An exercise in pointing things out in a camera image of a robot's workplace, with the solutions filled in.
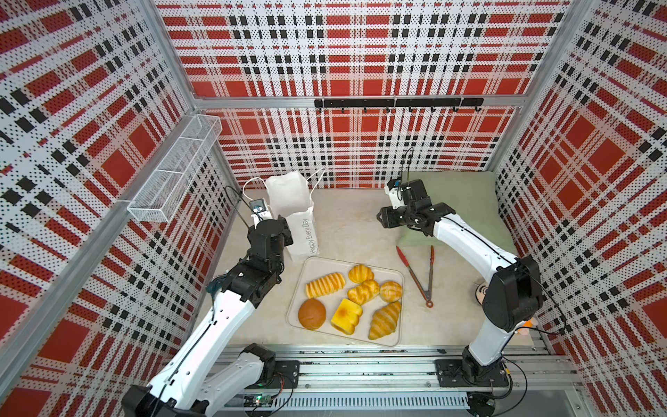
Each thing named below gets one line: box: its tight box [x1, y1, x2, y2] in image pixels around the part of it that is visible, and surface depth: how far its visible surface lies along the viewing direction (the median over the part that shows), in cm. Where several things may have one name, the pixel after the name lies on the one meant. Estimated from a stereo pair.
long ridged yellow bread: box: [304, 272, 346, 299], surface depth 90 cm
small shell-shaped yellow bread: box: [348, 264, 375, 284], surface depth 93 cm
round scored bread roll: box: [379, 280, 403, 304], surface depth 88 cm
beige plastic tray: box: [285, 255, 404, 341], surface depth 88 cm
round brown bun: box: [297, 297, 327, 331], surface depth 84 cm
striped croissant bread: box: [368, 301, 402, 340], surface depth 82 cm
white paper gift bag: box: [265, 170, 319, 262], surface depth 93 cm
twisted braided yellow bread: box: [347, 279, 380, 305], surface depth 88 cm
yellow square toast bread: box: [330, 297, 364, 336], surface depth 82 cm
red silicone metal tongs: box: [396, 244, 436, 309], surface depth 95 cm
